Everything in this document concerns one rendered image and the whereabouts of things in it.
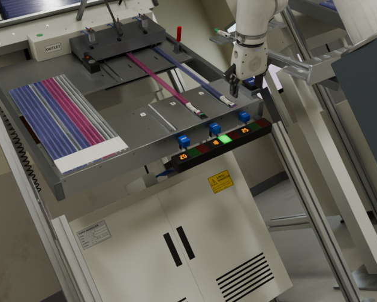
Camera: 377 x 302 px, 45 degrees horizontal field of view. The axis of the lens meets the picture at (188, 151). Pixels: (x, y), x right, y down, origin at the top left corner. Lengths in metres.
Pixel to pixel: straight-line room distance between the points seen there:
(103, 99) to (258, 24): 0.94
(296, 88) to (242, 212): 0.49
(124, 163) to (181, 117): 0.25
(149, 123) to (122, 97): 0.63
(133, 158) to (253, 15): 0.49
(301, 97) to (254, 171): 4.39
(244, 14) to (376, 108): 0.41
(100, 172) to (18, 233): 3.20
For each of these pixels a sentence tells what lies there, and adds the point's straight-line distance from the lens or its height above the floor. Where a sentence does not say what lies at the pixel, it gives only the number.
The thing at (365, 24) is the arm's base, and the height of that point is 0.74.
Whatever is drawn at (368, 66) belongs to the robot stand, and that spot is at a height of 0.66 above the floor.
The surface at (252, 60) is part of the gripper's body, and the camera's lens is 1.29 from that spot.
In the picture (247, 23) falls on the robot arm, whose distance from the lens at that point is 1.22.
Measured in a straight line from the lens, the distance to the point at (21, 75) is 1.73.
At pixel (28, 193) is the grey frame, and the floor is 0.77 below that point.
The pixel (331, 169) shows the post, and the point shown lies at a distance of 1.69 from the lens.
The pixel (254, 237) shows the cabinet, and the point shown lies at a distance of 1.74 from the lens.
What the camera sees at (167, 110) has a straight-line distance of 1.44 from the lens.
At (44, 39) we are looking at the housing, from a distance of 1.78.
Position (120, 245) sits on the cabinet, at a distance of 1.55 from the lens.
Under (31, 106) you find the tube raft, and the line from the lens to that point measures 1.53.
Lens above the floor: 0.60
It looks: 3 degrees up
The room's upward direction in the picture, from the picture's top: 24 degrees counter-clockwise
